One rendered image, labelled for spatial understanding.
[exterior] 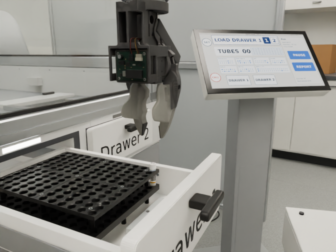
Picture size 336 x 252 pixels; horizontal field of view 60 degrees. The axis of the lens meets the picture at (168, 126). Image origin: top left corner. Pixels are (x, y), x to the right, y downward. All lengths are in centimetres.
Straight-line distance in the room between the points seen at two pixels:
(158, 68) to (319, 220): 36
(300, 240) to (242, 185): 89
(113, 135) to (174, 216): 44
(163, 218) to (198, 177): 11
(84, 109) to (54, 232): 37
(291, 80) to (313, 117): 195
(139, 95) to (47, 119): 22
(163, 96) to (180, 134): 173
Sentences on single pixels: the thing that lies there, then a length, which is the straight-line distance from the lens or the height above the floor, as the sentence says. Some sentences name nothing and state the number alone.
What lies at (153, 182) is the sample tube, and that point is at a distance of 53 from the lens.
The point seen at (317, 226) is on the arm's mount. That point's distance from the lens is 54.
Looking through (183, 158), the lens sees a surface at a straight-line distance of 223.
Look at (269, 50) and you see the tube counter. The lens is 131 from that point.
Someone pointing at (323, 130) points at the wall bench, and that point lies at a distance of 320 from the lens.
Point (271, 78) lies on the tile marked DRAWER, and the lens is 122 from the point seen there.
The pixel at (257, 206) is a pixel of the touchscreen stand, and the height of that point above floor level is 42.
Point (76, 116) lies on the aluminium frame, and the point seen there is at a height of 96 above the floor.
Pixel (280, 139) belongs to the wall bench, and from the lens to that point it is 328.
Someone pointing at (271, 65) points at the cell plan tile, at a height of 105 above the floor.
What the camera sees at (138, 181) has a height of 90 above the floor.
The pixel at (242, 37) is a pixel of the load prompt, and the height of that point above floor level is 117.
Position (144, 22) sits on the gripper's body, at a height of 114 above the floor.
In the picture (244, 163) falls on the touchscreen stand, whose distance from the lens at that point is 133.
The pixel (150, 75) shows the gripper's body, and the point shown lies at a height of 107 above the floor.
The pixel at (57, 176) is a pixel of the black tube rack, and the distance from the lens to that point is 53.
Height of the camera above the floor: 110
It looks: 14 degrees down
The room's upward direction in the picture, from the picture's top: straight up
